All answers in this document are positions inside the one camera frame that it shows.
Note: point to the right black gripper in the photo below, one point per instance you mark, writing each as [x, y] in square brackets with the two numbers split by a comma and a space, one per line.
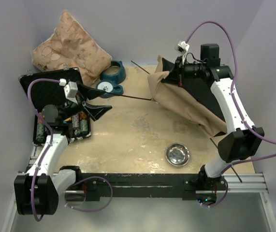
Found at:
[177, 75]

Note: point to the steel pet bowl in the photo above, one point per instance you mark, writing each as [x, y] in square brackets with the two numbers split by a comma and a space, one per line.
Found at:
[177, 154]

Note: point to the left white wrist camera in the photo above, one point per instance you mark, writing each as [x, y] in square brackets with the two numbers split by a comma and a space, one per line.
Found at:
[70, 89]

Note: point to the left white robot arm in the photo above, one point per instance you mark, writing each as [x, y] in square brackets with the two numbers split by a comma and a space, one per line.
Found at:
[37, 192]

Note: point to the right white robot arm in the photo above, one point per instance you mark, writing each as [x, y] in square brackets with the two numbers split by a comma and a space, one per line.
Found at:
[209, 82]

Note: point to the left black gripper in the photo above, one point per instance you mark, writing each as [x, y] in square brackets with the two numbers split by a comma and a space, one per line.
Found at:
[94, 111]

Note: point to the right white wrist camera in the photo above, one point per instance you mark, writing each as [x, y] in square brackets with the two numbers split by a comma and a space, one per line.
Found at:
[182, 47]

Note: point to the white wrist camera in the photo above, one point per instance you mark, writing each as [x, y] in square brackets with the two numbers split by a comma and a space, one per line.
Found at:
[182, 47]
[70, 89]

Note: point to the beige patterned pet cushion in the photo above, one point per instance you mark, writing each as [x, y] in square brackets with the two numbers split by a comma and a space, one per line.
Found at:
[71, 45]

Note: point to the aluminium frame rail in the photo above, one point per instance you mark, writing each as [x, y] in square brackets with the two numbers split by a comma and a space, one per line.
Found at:
[246, 206]

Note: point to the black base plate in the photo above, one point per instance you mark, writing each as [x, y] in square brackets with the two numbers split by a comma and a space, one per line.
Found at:
[184, 186]

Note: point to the black poker chip case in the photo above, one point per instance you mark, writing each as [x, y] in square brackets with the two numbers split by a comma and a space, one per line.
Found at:
[48, 93]

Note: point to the teal pet bowl stand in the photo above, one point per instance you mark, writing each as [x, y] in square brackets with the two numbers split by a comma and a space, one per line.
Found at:
[117, 77]

